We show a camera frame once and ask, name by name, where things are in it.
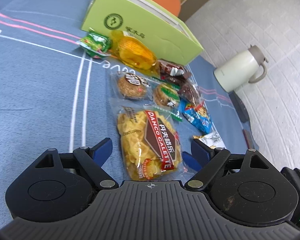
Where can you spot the sesame cookie packet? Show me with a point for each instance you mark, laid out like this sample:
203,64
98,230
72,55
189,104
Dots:
130,86

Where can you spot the Danco Galette chips bag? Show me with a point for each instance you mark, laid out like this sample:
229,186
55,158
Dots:
149,142

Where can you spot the green label cookie packet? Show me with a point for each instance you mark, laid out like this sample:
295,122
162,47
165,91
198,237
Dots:
166,99

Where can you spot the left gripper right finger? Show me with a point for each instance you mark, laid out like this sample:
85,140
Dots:
207,162

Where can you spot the green pea snack packet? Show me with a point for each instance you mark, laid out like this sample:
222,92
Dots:
96,45

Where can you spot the blue patterned tablecloth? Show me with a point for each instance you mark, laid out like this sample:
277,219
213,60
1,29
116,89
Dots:
51,93

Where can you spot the silver gold snack packet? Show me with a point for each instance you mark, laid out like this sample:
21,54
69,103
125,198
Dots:
212,140

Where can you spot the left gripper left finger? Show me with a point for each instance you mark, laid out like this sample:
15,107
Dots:
92,160

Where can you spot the white thermos jug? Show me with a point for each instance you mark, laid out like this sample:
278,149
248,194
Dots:
245,67

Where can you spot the dark red chocolate packet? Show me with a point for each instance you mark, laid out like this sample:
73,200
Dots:
173,73

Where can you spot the orange jelly packet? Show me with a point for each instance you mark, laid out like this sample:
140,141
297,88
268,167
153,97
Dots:
133,53

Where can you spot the blue cookie packet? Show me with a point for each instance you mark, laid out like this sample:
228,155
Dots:
198,116

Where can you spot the green cardboard snack box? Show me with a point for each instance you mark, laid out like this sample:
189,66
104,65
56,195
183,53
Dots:
163,33

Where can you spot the brown cookie packet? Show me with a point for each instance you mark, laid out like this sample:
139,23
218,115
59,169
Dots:
190,92

